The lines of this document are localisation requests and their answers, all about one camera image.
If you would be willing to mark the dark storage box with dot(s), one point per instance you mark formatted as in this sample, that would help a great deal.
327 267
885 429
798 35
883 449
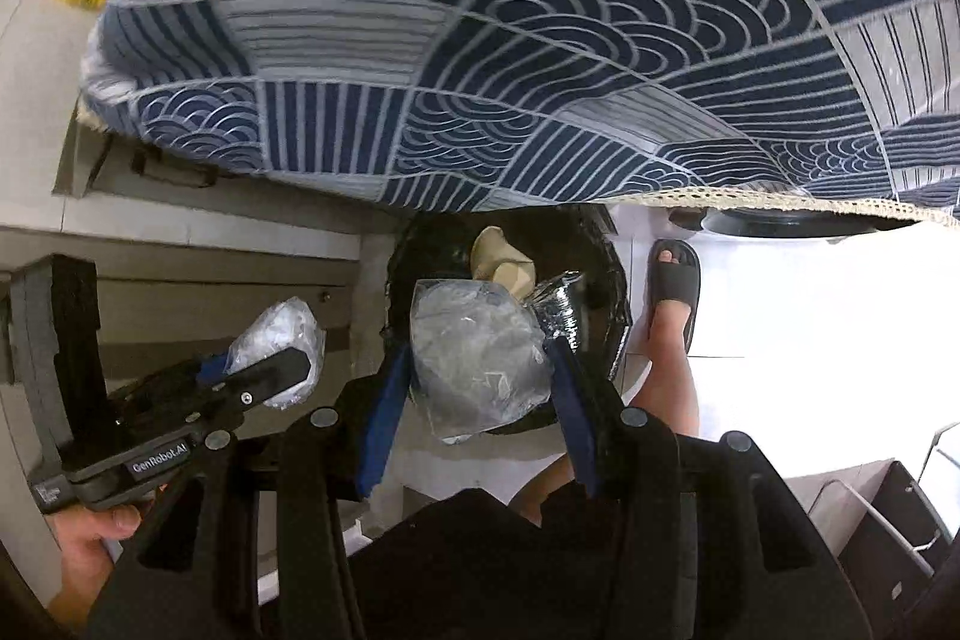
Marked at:
892 520

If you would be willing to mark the clear plastic bag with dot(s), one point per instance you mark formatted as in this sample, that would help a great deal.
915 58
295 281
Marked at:
472 355

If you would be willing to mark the brown paper cup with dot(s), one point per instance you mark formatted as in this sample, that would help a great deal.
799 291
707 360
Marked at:
495 257

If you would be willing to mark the grey slide sandal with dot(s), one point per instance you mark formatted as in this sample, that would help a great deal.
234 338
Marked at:
679 291

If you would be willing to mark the plastic ball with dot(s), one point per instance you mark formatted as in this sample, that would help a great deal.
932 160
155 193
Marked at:
281 329

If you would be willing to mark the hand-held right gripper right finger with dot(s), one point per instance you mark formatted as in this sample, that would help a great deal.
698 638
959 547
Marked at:
570 415

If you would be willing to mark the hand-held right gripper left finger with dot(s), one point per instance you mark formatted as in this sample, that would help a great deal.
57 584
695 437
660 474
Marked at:
382 415

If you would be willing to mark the dark round appliance door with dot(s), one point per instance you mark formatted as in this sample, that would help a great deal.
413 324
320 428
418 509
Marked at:
787 224

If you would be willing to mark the black shorts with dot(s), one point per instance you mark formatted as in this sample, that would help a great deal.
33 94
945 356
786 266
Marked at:
465 572

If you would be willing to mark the blue patterned tablecloth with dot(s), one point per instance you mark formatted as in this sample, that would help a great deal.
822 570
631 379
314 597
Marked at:
525 48

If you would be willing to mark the person's left hand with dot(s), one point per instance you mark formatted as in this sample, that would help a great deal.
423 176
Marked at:
90 542

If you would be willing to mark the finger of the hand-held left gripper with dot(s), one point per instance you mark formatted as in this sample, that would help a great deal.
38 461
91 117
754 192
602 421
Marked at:
270 377
212 371

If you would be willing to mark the grey kitchen cabinet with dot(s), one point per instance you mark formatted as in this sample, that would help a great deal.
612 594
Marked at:
187 257

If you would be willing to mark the black trash bin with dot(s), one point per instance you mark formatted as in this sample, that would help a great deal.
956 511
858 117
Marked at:
592 280

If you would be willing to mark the person's leg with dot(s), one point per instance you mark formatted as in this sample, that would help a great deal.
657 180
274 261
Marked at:
667 385

